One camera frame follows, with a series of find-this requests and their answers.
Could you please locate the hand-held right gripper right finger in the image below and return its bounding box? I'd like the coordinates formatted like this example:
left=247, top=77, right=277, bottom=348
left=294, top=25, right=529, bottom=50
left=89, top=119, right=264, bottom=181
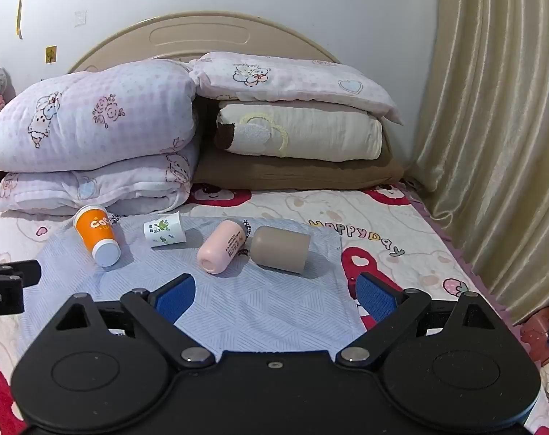
left=335, top=272, right=498, bottom=365

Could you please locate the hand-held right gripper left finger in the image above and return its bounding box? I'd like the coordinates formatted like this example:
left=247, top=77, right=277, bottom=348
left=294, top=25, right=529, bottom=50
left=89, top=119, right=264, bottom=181
left=56, top=274, right=217, bottom=370

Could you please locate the small white green-print cup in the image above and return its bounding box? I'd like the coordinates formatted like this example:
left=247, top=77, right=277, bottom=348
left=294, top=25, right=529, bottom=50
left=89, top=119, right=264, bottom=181
left=143, top=211, right=187, bottom=249

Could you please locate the pink cup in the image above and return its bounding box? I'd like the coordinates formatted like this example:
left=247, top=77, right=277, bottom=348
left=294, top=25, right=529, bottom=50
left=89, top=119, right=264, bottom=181
left=197, top=219, right=252, bottom=275

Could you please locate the orange and white paper cup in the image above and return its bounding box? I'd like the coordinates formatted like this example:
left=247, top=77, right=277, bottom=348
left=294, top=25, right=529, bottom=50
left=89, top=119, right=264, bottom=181
left=72, top=204, right=120, bottom=268

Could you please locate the taupe cup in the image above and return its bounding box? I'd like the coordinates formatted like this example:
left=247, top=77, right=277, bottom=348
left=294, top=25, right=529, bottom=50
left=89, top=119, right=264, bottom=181
left=250, top=225, right=312, bottom=275

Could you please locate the cartoon printed bed sheet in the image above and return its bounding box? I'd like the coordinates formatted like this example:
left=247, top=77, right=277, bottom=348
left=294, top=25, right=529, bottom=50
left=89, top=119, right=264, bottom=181
left=0, top=180, right=549, bottom=435

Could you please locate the light blue patterned cloth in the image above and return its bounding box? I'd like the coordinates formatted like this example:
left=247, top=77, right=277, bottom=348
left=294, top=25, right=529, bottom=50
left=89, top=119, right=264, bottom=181
left=16, top=214, right=366, bottom=360

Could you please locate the brown pillow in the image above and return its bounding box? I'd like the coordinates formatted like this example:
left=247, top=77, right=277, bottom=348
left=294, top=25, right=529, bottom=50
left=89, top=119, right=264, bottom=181
left=192, top=99, right=406, bottom=192

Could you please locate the cream pillow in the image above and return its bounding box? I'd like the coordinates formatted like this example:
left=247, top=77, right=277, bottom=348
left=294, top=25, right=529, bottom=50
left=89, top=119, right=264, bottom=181
left=214, top=102, right=384, bottom=162

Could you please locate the pile of clothes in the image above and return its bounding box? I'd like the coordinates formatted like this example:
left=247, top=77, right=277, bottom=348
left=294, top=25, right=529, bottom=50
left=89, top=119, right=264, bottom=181
left=519, top=303, right=549, bottom=402

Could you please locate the folded pink checked quilt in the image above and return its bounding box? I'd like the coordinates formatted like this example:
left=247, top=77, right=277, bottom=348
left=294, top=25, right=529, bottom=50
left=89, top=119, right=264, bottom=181
left=0, top=59, right=201, bottom=216

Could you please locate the cream satin curtain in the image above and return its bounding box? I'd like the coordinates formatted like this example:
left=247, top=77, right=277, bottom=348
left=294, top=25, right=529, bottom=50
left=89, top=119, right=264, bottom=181
left=405, top=0, right=549, bottom=327

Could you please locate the pink checked pillow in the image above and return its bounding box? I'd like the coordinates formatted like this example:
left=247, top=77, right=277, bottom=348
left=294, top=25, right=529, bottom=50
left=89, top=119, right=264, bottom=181
left=188, top=51, right=404, bottom=126

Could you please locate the beige bed headboard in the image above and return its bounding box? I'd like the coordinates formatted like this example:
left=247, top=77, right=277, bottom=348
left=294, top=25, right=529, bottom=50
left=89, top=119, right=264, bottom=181
left=68, top=11, right=344, bottom=76

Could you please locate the yellow-green wall strip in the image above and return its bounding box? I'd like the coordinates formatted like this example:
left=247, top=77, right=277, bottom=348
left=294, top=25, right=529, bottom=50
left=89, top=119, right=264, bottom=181
left=14, top=0, right=29, bottom=40

